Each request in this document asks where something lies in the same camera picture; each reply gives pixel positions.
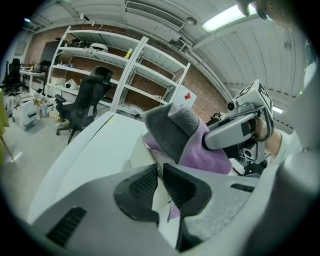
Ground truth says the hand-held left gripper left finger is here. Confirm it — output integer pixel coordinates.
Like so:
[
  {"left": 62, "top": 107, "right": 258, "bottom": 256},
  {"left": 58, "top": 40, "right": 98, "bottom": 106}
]
[{"left": 27, "top": 162, "right": 176, "bottom": 254}]

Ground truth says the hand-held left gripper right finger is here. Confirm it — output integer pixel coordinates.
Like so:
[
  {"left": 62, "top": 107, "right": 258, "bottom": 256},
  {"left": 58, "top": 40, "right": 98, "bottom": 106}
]
[{"left": 162, "top": 162, "right": 261, "bottom": 252}]

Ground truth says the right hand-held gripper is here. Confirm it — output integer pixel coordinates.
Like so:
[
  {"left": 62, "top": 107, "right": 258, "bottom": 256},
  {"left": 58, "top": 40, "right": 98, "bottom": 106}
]
[{"left": 204, "top": 78, "right": 275, "bottom": 166}]

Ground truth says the purple and grey sock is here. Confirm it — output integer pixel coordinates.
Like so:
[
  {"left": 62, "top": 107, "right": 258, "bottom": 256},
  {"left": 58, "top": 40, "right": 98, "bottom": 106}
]
[{"left": 143, "top": 102, "right": 232, "bottom": 224}]

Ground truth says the person's right forearm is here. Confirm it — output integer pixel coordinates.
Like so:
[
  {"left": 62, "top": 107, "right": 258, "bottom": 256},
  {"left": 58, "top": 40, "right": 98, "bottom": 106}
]
[{"left": 263, "top": 128, "right": 296, "bottom": 166}]

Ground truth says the white box with red mark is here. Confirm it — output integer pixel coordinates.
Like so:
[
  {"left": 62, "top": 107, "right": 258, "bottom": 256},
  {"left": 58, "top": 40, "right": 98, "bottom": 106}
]
[{"left": 171, "top": 83, "right": 198, "bottom": 116}]

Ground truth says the person's right hand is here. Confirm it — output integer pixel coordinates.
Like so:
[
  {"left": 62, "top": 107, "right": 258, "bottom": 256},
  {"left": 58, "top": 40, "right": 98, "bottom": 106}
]
[{"left": 252, "top": 116, "right": 270, "bottom": 141}]

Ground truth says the white table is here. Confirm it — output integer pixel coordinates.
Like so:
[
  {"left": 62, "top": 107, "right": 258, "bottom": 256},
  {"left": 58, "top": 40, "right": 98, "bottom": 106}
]
[{"left": 26, "top": 111, "right": 262, "bottom": 225}]

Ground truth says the person's striped white shirt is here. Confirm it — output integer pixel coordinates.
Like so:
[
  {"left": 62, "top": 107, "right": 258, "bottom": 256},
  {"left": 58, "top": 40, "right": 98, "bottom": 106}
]
[{"left": 259, "top": 37, "right": 320, "bottom": 251}]

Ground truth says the black mesh office chair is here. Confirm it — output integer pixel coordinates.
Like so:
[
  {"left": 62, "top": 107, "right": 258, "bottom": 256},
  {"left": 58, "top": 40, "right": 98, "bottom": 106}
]
[{"left": 54, "top": 65, "right": 114, "bottom": 145}]

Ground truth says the white metal shelving rack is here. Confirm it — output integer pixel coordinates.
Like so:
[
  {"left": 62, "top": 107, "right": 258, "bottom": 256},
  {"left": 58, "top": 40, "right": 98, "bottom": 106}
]
[
  {"left": 44, "top": 25, "right": 150, "bottom": 113},
  {"left": 113, "top": 37, "right": 192, "bottom": 118}
]

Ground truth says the clear plastic crate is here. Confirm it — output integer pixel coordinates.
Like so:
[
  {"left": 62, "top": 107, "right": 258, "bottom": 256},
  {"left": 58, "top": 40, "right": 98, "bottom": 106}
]
[{"left": 13, "top": 98, "right": 41, "bottom": 132}]

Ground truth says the ceiling light panel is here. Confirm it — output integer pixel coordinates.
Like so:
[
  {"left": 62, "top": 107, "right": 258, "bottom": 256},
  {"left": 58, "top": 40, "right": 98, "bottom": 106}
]
[{"left": 201, "top": 3, "right": 258, "bottom": 33}]

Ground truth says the person's head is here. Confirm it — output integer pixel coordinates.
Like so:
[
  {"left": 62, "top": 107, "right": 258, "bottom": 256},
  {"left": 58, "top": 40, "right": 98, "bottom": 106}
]
[{"left": 236, "top": 0, "right": 305, "bottom": 30}]

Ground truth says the ceiling air conditioner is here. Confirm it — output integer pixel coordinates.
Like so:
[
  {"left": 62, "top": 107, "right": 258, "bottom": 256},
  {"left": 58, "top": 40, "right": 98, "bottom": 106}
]
[{"left": 124, "top": 0, "right": 186, "bottom": 45}]

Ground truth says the white round device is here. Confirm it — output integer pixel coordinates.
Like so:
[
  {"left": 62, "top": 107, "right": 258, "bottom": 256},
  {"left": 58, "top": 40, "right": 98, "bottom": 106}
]
[{"left": 89, "top": 42, "right": 109, "bottom": 52}]

